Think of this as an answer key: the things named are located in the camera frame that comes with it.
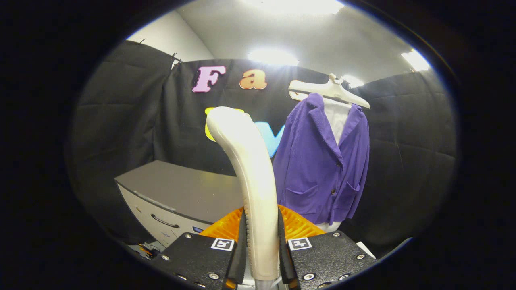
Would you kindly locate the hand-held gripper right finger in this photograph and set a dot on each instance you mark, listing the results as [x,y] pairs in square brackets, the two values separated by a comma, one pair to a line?
[326,257]

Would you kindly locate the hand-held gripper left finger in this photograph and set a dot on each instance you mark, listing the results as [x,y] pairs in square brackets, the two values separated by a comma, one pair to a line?
[201,257]

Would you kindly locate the white garment steamer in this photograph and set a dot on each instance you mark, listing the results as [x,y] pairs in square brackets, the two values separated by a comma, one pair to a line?
[254,181]

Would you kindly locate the purple jacket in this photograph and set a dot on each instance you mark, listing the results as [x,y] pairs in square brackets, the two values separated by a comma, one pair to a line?
[310,161]

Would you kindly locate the white shirt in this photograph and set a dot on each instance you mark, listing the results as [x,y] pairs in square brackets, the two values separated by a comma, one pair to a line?
[336,117]

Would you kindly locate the white clothes hanger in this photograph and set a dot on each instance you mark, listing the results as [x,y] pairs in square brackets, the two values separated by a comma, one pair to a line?
[330,88]

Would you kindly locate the white flat panel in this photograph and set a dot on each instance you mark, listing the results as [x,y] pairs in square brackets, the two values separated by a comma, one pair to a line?
[366,249]

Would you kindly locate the grey drawer cabinet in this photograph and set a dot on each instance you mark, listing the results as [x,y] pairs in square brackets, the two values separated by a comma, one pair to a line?
[181,185]

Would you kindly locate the black backdrop cloth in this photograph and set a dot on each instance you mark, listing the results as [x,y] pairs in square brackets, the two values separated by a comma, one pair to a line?
[121,133]

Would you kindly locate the ceiling light panel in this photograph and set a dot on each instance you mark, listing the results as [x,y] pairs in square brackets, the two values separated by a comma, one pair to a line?
[416,60]
[353,81]
[273,57]
[294,6]

